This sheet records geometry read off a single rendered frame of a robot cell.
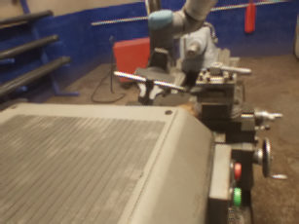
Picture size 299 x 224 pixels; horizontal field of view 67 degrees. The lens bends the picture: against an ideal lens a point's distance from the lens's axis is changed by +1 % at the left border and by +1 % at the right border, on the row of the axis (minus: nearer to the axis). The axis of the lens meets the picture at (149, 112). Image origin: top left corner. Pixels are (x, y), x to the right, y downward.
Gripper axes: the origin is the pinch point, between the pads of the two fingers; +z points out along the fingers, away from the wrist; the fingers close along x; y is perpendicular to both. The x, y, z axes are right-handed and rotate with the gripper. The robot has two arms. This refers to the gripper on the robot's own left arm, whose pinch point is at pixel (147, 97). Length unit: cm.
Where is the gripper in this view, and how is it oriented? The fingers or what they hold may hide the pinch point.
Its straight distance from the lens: 66.9
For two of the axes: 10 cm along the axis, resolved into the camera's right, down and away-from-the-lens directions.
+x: -9.7, -2.5, 0.7
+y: -1.6, 7.9, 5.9
